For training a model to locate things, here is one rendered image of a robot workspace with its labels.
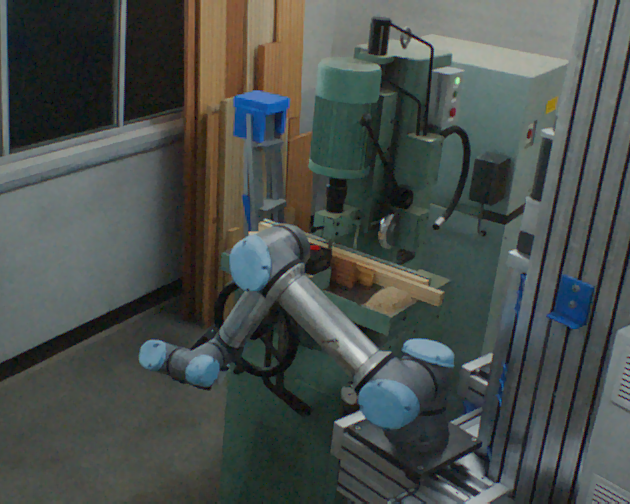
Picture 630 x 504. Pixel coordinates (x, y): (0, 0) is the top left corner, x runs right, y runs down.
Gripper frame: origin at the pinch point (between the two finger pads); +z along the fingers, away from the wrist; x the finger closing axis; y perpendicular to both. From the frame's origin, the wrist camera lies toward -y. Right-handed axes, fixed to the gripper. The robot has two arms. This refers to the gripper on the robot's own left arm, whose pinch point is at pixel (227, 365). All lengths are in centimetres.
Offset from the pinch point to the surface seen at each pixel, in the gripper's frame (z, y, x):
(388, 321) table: 11.2, -27.8, 35.5
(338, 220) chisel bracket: 14, -50, 8
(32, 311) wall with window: 57, 18, -130
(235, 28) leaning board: 100, -126, -126
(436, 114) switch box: 25, -90, 19
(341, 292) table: 12.9, -30.7, 17.9
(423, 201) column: 47, -68, 15
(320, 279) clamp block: 7.4, -31.8, 13.2
